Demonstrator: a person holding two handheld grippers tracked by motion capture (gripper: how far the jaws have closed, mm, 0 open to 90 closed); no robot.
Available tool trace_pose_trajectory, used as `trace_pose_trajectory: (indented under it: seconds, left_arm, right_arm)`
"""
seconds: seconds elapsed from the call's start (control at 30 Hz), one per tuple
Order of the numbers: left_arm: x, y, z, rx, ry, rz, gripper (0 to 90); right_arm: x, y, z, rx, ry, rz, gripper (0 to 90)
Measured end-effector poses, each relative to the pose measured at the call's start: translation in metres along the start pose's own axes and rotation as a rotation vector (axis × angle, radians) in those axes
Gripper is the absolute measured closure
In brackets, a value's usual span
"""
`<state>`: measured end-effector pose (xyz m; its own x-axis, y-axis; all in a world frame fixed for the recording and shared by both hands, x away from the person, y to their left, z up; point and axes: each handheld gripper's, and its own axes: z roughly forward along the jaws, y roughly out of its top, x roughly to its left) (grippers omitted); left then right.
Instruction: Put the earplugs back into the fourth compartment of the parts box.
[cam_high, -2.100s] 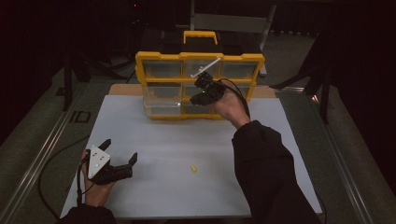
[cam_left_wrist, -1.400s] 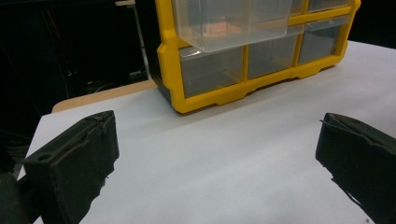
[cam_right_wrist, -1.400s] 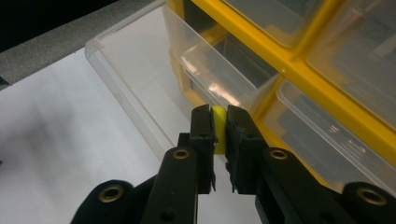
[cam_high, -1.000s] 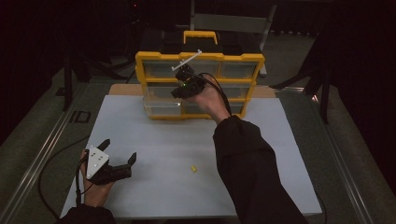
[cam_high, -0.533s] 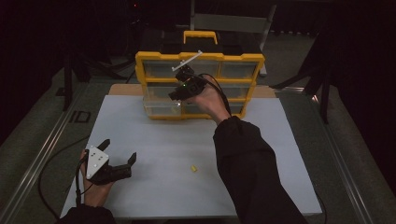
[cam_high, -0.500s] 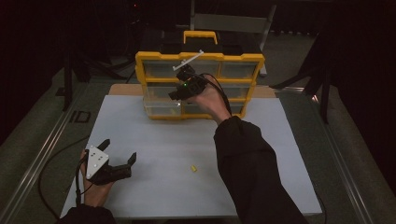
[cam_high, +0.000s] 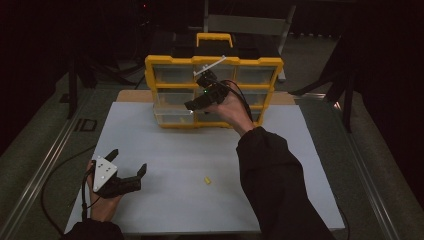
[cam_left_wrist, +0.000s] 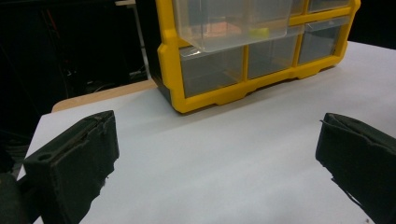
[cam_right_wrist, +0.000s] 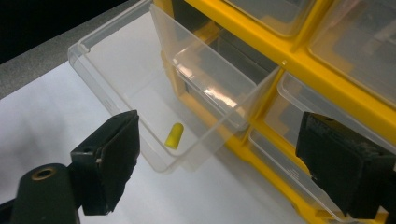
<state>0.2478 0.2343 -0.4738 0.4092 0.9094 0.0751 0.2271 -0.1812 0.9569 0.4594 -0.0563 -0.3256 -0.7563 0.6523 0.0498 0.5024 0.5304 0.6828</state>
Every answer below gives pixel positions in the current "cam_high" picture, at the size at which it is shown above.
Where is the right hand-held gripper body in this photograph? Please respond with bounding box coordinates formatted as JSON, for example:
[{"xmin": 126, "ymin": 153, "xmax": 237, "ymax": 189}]
[{"xmin": 192, "ymin": 55, "xmax": 231, "ymax": 108}]

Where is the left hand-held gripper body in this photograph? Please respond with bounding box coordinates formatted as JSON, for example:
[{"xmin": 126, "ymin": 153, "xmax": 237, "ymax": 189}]
[{"xmin": 92, "ymin": 156, "xmax": 142, "ymax": 200}]

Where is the clear plastic drawer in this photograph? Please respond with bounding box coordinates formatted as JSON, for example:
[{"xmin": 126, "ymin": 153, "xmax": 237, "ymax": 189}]
[{"xmin": 153, "ymin": 101, "xmax": 196, "ymax": 126}]

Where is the yellow drawer organizer cabinet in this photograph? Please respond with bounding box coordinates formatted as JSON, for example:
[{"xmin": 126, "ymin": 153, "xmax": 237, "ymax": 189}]
[{"xmin": 144, "ymin": 32, "xmax": 285, "ymax": 130}]

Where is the person's right hand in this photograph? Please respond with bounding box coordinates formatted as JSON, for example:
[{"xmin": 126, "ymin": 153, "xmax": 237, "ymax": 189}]
[{"xmin": 204, "ymin": 82, "xmax": 257, "ymax": 138}]

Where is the person's left hand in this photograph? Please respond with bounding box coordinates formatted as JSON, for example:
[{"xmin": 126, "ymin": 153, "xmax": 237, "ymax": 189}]
[{"xmin": 85, "ymin": 160, "xmax": 125, "ymax": 223}]

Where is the black metal stand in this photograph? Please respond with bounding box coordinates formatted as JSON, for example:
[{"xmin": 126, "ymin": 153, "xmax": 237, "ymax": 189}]
[
  {"xmin": 289, "ymin": 33, "xmax": 355, "ymax": 134},
  {"xmin": 59, "ymin": 54, "xmax": 81, "ymax": 120}
]

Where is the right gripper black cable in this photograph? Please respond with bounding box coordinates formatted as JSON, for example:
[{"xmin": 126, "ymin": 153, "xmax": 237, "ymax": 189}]
[{"xmin": 218, "ymin": 79, "xmax": 254, "ymax": 124}]

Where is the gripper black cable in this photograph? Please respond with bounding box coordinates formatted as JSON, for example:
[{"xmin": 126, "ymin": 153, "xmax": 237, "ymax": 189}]
[
  {"xmin": 218, "ymin": 79, "xmax": 254, "ymax": 124},
  {"xmin": 40, "ymin": 144, "xmax": 101, "ymax": 236}
]

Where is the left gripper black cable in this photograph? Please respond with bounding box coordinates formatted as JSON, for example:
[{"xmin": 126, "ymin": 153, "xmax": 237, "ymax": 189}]
[{"xmin": 40, "ymin": 144, "xmax": 101, "ymax": 236}]

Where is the aluminium floor rail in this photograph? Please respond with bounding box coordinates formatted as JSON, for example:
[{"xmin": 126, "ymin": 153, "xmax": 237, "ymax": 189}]
[
  {"xmin": 0, "ymin": 89, "xmax": 96, "ymax": 240},
  {"xmin": 328, "ymin": 96, "xmax": 403, "ymax": 240}
]

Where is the grey metal frame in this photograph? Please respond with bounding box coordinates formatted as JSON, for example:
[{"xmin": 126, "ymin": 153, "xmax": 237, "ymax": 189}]
[{"xmin": 202, "ymin": 0, "xmax": 297, "ymax": 83}]

